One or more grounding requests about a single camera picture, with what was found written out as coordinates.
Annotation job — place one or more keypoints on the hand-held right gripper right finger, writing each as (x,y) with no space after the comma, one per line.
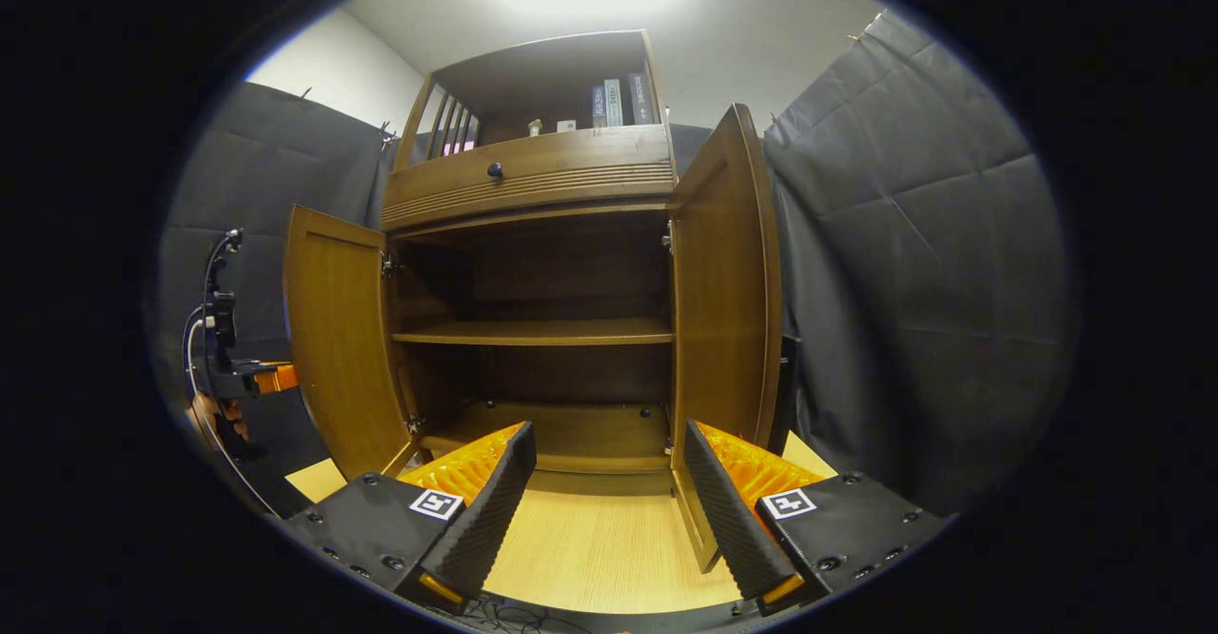
(728,520)

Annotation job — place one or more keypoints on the wooden double-door shoe cabinet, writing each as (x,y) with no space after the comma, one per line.
(533,187)

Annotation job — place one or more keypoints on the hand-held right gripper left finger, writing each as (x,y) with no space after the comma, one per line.
(495,510)

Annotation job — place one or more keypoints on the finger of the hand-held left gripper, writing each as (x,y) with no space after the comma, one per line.
(276,379)

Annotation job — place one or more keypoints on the black backdrop cloth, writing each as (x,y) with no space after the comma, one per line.
(913,282)

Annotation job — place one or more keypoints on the wooden inner cabinet shelf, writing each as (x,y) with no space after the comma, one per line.
(542,331)

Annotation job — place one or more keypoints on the wooden cabinet door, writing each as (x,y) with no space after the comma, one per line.
(723,310)
(343,348)

